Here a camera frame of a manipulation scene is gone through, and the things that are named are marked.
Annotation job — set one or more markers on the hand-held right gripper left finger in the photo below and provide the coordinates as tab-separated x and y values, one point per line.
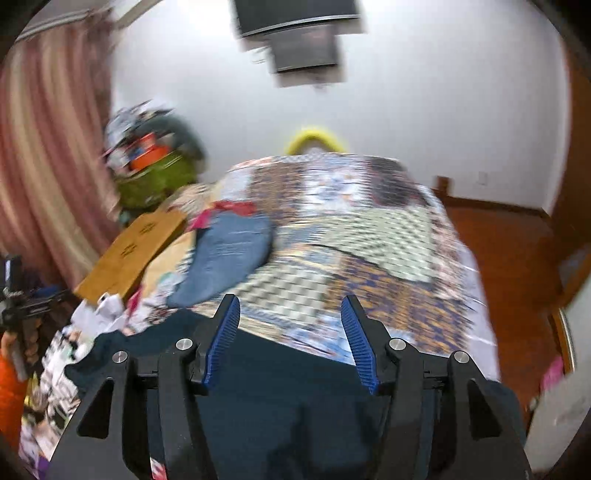
224	341

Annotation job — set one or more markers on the pink striped curtain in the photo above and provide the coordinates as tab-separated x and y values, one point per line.
46	161

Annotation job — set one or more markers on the pile of light clothing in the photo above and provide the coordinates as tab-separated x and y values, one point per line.
134	120

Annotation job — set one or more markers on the small black wall monitor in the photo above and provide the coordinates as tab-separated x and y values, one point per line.
304	53

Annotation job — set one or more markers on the green storage bag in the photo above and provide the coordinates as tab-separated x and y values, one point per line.
154	177

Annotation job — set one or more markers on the grey plush pillow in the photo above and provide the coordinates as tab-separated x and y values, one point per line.
187	134

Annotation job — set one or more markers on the orange box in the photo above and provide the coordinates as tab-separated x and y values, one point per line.
147	152

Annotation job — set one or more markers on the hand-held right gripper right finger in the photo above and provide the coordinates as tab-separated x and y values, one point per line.
358	341

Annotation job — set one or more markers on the wooden bed post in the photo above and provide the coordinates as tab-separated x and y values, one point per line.
443	185

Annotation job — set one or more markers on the wooden door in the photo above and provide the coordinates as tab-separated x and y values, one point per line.
575	161

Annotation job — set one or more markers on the dark navy pants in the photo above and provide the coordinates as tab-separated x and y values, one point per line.
286	392

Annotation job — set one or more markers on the patchwork printed blanket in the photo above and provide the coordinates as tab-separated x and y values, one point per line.
360	240

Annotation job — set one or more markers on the white cabinet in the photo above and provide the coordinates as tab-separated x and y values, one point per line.
561	415

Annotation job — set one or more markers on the wooden lap desk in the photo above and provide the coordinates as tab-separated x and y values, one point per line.
131	249

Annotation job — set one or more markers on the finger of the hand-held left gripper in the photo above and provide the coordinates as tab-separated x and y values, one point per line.
51	300

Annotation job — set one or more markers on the black wall television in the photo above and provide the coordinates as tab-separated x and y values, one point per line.
295	16

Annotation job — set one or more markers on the orange clothing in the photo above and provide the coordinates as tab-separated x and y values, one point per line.
11	397

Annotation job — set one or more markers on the blue denim garment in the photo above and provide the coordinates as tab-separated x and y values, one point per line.
226	258

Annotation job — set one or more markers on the yellow curved object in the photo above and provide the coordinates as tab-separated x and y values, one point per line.
314	138

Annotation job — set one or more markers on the red cloth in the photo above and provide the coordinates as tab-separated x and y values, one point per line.
235	206

